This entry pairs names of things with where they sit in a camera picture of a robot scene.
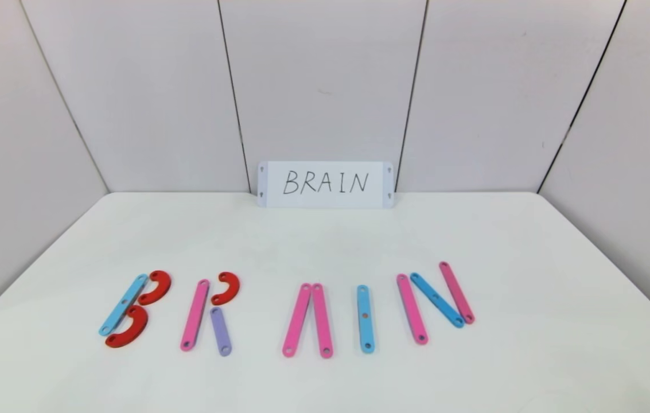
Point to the short blue bar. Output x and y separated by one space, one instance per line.
437 300

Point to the red C-shaped piece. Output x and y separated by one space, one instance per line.
232 287
161 287
137 328

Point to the pink bar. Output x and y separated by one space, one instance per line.
322 320
412 310
456 292
297 320
195 315

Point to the blue bar with orange hole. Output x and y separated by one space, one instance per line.
365 328

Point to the short purple bar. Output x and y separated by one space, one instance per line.
221 334

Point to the long blue bar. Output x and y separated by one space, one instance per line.
123 306

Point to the white BRAIN sign card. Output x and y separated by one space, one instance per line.
324 167

